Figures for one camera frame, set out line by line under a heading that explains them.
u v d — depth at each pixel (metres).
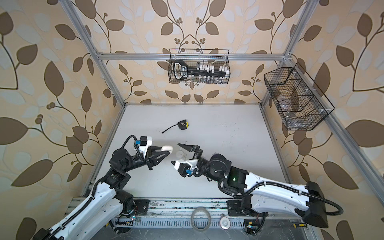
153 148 0.65
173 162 0.59
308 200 0.41
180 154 0.91
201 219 0.72
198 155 0.54
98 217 0.54
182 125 1.05
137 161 0.62
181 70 0.84
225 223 0.70
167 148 0.66
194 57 0.91
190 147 0.56
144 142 0.59
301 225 0.69
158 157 0.67
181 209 0.75
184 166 0.46
